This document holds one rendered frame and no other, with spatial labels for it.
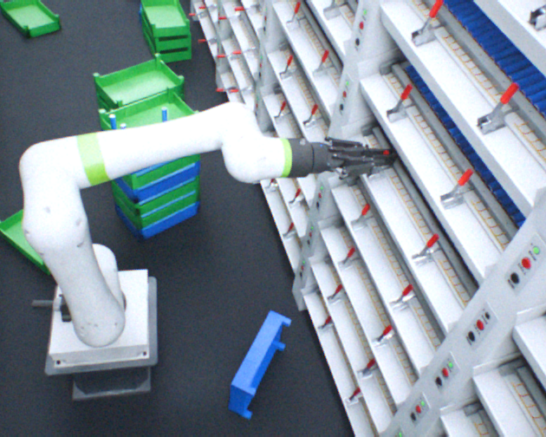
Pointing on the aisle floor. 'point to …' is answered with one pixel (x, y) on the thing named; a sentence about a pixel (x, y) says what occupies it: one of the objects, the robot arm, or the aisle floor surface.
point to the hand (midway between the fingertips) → (380, 157)
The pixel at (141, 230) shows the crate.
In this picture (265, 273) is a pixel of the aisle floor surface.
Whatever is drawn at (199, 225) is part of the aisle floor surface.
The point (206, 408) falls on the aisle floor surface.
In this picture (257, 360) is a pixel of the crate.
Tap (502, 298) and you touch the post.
